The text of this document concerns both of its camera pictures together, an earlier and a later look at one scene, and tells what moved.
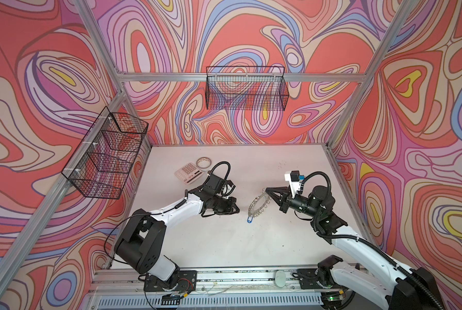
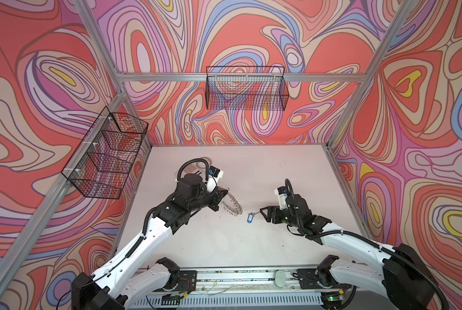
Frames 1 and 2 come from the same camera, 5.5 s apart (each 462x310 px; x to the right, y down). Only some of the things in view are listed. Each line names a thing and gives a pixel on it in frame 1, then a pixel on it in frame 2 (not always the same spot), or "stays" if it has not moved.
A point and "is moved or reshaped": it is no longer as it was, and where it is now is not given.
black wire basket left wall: x=100 y=165 stays
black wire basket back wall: x=248 y=88 stays
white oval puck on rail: x=280 y=278 stays
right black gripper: x=283 y=201 to x=271 y=210
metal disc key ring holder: x=255 y=213 is moved or reshaped
